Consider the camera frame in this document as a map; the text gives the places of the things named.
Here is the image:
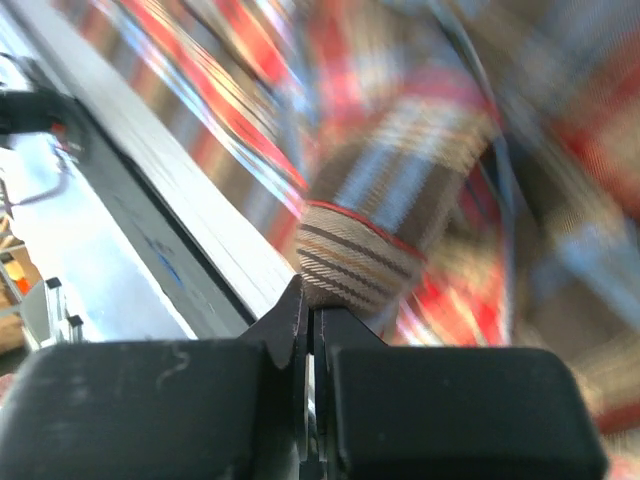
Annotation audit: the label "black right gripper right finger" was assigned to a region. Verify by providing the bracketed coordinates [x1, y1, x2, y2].
[313, 309, 609, 479]

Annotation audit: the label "brown red plaid shirt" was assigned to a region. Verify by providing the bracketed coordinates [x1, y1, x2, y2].
[55, 1, 639, 479]

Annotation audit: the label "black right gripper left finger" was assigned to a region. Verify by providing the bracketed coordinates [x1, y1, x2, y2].
[1, 278, 306, 479]

